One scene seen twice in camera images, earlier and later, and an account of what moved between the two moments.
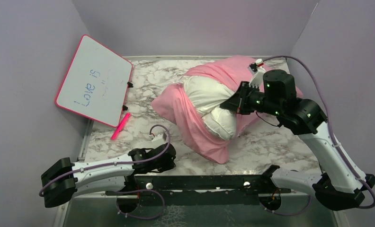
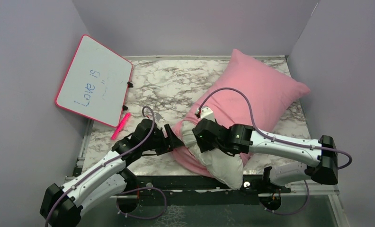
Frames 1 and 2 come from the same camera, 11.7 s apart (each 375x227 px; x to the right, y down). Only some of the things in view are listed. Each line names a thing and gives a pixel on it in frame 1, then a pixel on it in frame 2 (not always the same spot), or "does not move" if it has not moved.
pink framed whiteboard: [95, 84] does not move
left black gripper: [170, 164] -> [168, 144]
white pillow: [207, 95] -> [226, 170]
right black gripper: [236, 103] -> [203, 144]
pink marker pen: [120, 126] does not move
